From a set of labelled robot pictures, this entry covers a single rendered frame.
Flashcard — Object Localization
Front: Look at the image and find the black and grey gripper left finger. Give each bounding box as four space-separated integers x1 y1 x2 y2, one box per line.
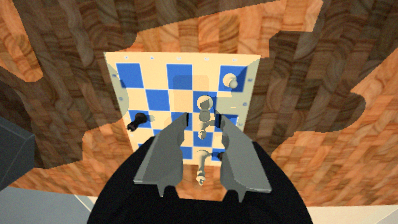
86 112 189 224

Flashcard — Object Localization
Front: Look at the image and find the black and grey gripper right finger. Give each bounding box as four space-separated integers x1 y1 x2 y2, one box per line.
219 114 313 224

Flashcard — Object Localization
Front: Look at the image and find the blue and cream chessboard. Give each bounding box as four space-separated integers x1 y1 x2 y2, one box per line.
103 52 260 166

